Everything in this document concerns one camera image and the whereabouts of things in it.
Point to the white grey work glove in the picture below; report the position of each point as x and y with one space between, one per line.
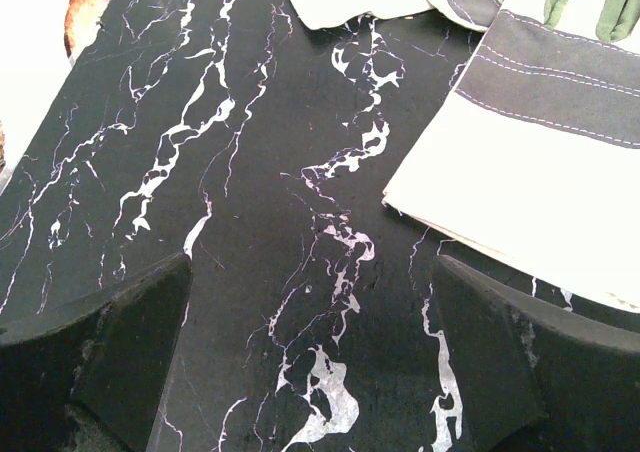
533 158

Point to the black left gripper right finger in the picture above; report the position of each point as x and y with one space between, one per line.
531 375

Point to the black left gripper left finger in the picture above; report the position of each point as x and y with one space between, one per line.
88 375

